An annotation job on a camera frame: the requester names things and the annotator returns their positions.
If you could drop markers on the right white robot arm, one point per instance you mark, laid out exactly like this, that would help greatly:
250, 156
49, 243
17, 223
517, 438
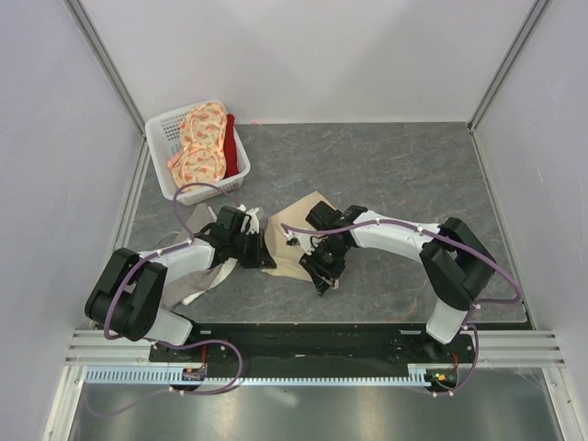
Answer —
456, 263

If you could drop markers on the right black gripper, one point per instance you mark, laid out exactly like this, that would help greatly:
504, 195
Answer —
322, 276

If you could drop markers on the beige cloth napkin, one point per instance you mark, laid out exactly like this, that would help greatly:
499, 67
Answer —
285, 256

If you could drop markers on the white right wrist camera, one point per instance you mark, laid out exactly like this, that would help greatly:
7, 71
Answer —
292, 239

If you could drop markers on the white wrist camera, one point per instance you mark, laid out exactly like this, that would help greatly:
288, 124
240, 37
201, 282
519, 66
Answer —
292, 239
251, 222

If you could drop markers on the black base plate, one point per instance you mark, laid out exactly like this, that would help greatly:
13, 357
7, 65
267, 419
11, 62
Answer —
405, 343

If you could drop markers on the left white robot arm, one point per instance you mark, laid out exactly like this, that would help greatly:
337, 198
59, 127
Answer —
127, 298

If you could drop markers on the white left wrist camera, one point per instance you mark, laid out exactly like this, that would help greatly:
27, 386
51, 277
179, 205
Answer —
251, 222

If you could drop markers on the grey cloth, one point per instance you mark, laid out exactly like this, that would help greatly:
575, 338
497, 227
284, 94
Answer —
176, 290

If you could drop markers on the slotted cable duct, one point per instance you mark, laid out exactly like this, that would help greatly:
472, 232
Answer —
179, 376

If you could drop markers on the orange floral cloth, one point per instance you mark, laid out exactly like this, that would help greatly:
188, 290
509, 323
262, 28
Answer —
200, 158

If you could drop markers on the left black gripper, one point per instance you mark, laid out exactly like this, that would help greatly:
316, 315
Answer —
260, 257

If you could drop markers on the red cloth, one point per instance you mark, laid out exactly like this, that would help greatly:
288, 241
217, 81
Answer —
229, 148

